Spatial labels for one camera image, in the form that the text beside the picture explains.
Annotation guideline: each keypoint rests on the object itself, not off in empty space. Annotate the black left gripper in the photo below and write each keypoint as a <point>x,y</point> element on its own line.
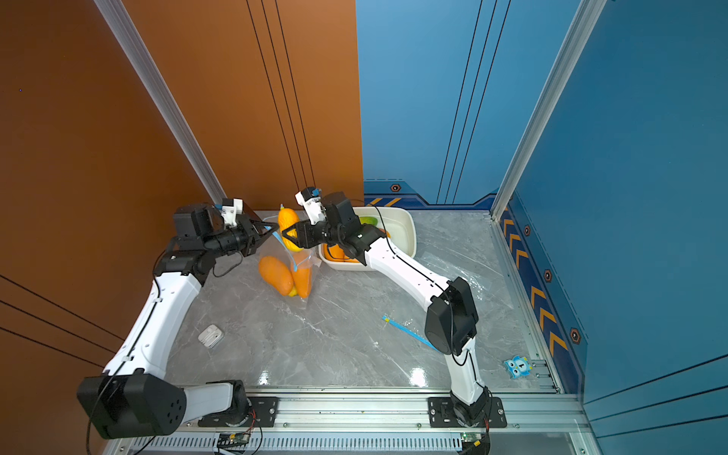
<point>247,228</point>

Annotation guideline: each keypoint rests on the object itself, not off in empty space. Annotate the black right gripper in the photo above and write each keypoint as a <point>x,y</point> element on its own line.
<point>303,233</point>

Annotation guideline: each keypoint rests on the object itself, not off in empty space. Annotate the yellow orange mango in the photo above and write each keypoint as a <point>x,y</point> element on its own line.
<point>287,219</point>

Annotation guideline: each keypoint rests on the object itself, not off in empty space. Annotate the clear zip-top bag blue zipper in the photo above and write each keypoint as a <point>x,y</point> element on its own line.
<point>274,247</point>

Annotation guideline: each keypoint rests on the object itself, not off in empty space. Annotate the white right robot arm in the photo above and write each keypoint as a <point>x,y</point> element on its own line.
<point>471,399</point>

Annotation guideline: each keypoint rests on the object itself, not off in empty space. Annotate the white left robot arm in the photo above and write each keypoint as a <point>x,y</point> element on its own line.
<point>132,398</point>

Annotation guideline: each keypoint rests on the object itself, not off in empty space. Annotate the green yellow mango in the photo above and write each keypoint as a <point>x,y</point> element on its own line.
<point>369,220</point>

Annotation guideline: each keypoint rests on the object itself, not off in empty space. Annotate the spare clear zip-top bag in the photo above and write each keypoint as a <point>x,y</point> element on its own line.
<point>455,273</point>

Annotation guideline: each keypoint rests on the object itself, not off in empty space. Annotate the white fruit bowl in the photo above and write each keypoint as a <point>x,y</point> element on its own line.
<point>397,222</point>

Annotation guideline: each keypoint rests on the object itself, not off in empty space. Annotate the white earbuds case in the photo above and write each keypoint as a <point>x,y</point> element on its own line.
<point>211,336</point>

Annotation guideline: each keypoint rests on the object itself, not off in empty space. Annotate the green circuit board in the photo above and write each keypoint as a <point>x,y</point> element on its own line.
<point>233,440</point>

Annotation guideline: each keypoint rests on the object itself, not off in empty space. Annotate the small blue owl toy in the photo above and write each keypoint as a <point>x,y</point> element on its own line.
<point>518,367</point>

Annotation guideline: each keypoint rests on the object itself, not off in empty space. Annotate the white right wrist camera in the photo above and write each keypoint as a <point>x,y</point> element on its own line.
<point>309,199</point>

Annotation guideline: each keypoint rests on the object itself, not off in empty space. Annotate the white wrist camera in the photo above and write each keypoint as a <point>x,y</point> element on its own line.
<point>230,209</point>
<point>309,199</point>

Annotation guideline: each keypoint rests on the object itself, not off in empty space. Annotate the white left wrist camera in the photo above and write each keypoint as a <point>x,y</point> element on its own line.
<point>230,209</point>

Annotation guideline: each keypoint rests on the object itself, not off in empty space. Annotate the aluminium front rail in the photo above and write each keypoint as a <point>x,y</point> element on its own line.
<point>385,422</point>

